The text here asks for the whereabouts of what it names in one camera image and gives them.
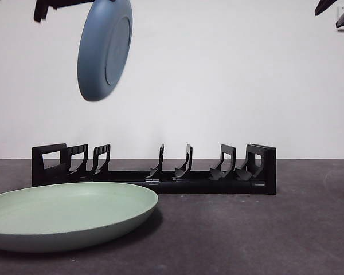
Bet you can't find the black plastic plate rack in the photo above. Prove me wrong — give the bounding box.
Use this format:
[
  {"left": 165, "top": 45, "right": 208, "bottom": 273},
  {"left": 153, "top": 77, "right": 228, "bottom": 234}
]
[{"left": 31, "top": 143, "right": 277, "bottom": 196}]

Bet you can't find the green round plate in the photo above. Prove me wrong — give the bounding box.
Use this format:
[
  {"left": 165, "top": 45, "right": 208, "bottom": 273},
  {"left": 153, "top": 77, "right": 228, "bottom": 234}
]
[{"left": 0, "top": 182, "right": 159, "bottom": 253}]

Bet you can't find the blue round plate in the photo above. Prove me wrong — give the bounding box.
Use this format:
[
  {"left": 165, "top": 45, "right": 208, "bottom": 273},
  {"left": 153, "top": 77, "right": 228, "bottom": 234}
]
[{"left": 76, "top": 0, "right": 132, "bottom": 103}]

